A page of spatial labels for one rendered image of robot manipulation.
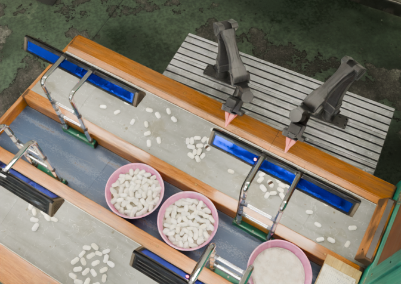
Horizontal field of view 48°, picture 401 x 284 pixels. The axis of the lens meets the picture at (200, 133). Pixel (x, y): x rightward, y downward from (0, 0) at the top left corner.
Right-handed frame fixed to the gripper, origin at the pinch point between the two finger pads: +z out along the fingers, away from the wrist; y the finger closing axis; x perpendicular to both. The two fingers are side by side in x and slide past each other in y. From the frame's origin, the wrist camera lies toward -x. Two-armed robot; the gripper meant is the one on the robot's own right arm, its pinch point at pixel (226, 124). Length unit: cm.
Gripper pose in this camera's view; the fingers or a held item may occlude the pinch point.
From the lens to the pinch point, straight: 214.6
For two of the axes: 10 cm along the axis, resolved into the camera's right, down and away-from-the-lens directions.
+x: 3.3, -1.4, 9.4
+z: -3.7, 8.9, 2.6
